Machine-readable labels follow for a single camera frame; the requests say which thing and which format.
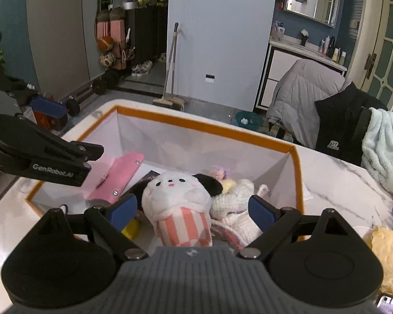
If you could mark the white sneakers pair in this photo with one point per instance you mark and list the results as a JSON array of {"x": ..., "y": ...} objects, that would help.
[{"x": 141, "y": 68}]

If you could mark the smartphone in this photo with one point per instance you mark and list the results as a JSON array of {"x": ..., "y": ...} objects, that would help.
[{"x": 388, "y": 304}]

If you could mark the small potted plant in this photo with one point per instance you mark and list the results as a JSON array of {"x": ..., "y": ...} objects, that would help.
[{"x": 304, "y": 37}]

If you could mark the light blue towel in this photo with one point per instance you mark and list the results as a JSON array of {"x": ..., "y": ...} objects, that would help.
[{"x": 383, "y": 144}]

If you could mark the black dumbbell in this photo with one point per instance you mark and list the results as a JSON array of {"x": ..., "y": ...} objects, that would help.
[
  {"x": 104, "y": 83},
  {"x": 72, "y": 106}
]

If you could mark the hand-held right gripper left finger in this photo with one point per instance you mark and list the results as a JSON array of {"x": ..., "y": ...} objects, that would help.
[{"x": 124, "y": 211}]

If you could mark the row of toiletry bottles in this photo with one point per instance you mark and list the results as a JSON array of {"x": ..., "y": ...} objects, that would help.
[{"x": 332, "y": 50}]

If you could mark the grey puffer jacket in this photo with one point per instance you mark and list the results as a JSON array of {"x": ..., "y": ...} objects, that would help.
[{"x": 298, "y": 98}]

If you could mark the black cabinet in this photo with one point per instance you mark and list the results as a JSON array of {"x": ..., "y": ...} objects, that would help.
[{"x": 147, "y": 36}]

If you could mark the broom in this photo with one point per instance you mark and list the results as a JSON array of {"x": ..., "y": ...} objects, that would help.
[{"x": 171, "y": 72}]

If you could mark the pink toothbrush cup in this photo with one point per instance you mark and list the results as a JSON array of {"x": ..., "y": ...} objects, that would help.
[{"x": 277, "y": 32}]

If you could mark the white vanity cabinet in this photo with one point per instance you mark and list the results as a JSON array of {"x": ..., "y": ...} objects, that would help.
[{"x": 281, "y": 72}]

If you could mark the pink snap wallet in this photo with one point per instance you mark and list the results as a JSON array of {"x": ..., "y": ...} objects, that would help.
[{"x": 121, "y": 173}]

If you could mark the glass panel door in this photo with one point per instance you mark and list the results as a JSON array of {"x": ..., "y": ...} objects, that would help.
[{"x": 386, "y": 39}]

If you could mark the white dog plush striped cup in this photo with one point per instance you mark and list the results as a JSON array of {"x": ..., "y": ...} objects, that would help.
[{"x": 180, "y": 202}]

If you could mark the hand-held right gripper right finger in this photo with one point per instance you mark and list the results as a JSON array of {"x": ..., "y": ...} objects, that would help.
[{"x": 262, "y": 214}]

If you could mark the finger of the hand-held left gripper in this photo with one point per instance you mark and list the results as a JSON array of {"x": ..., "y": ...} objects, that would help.
[
  {"x": 49, "y": 109},
  {"x": 36, "y": 140}
]

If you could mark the basketball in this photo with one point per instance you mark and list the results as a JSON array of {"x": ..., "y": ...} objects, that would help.
[{"x": 105, "y": 43}]

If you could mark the teal basin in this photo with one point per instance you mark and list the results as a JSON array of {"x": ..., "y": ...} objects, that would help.
[{"x": 249, "y": 120}]

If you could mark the wall socket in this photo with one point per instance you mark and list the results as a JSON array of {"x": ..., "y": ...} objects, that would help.
[{"x": 210, "y": 78}]

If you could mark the silver pot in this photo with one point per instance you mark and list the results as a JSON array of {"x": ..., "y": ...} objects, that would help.
[{"x": 130, "y": 5}]

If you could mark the cream crochet bunny doll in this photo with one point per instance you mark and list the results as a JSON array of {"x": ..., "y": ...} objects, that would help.
[{"x": 235, "y": 202}]

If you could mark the red cardboard box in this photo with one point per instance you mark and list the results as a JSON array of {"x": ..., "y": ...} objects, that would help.
[{"x": 43, "y": 120}]

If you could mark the patterned ball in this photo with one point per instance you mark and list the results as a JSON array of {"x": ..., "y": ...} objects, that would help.
[{"x": 108, "y": 60}]

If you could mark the pink rolled yoga mat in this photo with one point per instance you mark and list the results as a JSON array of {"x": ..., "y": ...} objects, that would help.
[
  {"x": 102, "y": 30},
  {"x": 118, "y": 31}
]

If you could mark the orange cardboard box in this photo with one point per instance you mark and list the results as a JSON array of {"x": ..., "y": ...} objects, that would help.
[{"x": 199, "y": 147}]

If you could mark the black jacket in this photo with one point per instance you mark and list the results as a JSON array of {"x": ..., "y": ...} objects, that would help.
[{"x": 340, "y": 121}]

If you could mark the green slippers pair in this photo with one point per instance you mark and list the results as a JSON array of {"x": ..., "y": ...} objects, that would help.
[{"x": 161, "y": 57}]

